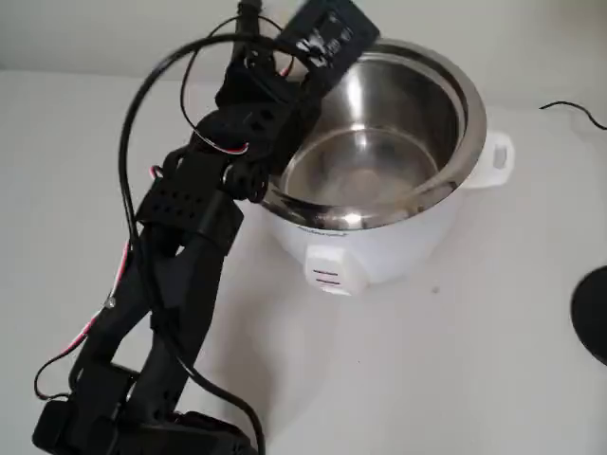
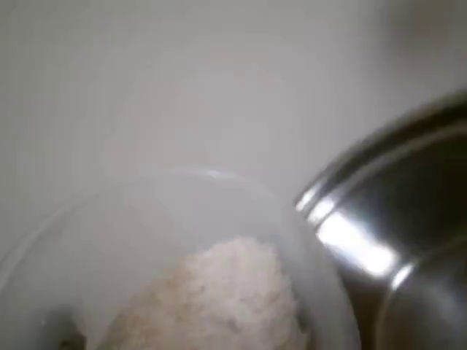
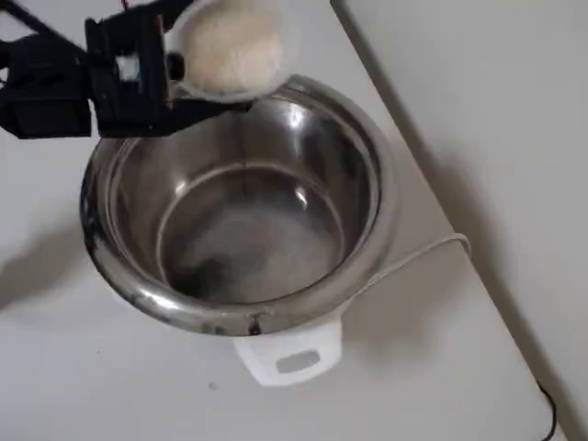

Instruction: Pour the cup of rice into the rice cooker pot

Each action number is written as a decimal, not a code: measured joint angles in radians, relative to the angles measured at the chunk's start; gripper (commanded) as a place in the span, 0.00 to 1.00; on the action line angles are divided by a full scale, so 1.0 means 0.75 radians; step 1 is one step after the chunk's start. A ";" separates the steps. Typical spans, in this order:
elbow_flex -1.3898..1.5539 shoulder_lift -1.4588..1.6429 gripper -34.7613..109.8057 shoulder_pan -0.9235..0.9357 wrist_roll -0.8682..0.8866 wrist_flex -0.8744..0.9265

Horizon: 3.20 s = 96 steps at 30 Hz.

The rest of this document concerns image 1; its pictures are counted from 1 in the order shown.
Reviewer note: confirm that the black round disc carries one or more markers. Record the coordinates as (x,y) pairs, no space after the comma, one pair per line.
(595,313)

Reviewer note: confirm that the white electric rice cooker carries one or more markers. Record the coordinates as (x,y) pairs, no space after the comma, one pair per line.
(403,246)

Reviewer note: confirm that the black wrist camera board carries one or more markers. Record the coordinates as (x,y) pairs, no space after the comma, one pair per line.
(332,38)

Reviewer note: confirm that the stainless steel inner pot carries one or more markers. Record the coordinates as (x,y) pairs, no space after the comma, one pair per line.
(379,142)

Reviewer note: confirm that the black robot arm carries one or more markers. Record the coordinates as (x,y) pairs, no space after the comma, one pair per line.
(189,265)

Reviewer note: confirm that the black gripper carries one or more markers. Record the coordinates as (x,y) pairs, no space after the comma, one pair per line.
(310,101)

